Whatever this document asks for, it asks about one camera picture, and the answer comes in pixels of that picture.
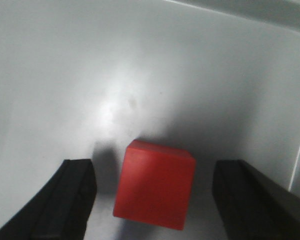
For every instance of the grey plastic tray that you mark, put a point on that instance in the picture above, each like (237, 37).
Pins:
(81, 79)

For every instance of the red cube block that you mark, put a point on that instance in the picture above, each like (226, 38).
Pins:
(155, 185)

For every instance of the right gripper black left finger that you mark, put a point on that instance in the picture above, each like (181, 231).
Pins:
(61, 209)

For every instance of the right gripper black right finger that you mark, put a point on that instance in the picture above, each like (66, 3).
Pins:
(251, 205)

